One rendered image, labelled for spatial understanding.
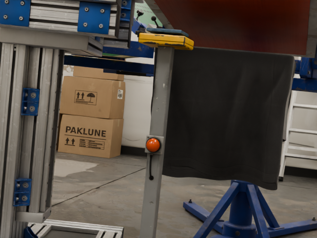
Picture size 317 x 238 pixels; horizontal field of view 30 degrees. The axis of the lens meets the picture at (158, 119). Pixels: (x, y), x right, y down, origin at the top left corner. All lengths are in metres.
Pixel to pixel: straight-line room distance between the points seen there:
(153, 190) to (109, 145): 4.74
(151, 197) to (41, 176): 0.45
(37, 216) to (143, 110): 4.85
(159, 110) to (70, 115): 4.91
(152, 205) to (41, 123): 0.50
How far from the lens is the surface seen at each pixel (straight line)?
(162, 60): 1.65
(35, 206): 1.99
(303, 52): 2.50
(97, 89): 6.42
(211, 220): 3.09
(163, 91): 1.65
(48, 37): 1.83
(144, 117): 6.76
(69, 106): 6.56
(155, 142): 1.62
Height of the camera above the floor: 0.81
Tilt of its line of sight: 3 degrees down
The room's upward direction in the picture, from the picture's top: 6 degrees clockwise
